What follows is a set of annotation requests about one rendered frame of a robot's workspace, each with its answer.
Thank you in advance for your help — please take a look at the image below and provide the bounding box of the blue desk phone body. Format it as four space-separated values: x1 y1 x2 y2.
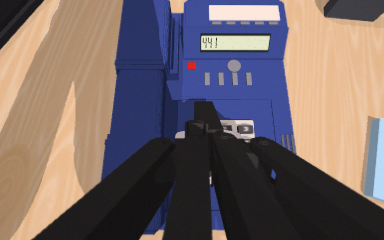
164 0 297 155

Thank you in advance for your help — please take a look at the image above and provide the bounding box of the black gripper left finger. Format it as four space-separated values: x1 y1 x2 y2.
31 101 213 240

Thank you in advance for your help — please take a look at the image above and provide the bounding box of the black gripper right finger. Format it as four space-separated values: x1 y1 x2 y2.
203 101 384 240

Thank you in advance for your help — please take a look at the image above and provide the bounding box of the dark blue telephone handset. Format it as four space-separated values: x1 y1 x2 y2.
101 0 174 181

